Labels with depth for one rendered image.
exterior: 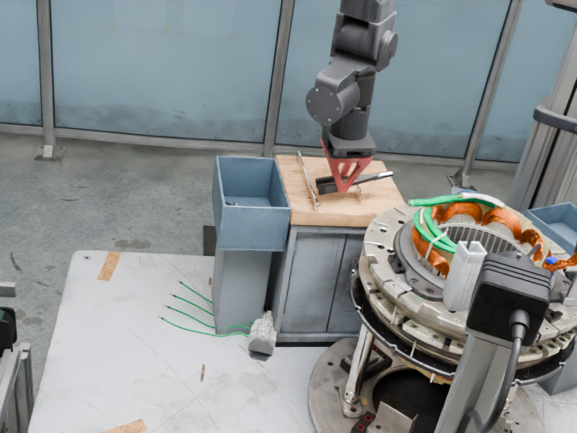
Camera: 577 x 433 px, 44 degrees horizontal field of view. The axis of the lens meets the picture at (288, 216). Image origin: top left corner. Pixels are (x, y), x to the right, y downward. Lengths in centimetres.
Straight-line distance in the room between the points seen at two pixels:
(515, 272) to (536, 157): 99
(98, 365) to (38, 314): 133
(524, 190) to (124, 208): 197
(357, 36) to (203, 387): 60
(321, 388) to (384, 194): 34
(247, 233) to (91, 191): 211
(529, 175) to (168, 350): 76
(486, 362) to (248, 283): 77
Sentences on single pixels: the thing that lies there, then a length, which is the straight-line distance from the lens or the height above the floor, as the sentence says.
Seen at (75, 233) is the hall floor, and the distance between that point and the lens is 295.
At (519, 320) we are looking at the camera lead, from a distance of 47.
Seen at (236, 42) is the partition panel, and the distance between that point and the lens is 323.
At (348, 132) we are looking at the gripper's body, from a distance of 109.
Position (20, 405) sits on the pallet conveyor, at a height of 55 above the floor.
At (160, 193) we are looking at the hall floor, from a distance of 322.
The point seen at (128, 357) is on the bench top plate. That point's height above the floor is 78.
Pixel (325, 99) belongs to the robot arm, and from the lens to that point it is 100.
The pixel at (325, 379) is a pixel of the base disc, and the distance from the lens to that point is 123.
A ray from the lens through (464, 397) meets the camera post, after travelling 53.
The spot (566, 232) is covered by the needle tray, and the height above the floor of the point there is 103.
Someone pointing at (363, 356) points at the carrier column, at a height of 91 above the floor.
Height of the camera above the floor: 165
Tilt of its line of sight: 32 degrees down
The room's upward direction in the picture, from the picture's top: 9 degrees clockwise
